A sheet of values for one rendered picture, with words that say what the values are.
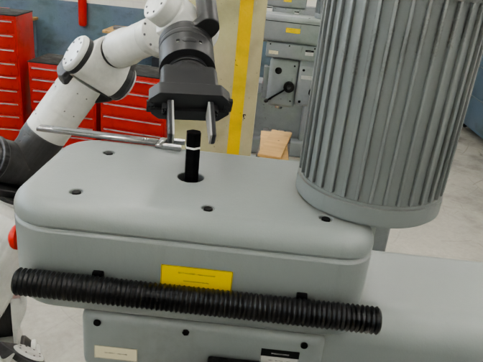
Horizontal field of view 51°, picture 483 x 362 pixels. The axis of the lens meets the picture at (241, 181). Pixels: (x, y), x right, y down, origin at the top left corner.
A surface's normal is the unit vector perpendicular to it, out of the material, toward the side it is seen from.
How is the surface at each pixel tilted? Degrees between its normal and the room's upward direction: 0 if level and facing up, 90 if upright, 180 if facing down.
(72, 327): 0
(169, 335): 90
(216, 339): 90
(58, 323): 0
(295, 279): 90
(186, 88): 30
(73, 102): 98
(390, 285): 0
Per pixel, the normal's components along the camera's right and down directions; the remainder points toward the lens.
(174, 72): 0.17, -0.58
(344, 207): -0.47, 0.31
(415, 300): 0.10, -0.91
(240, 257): -0.05, 0.39
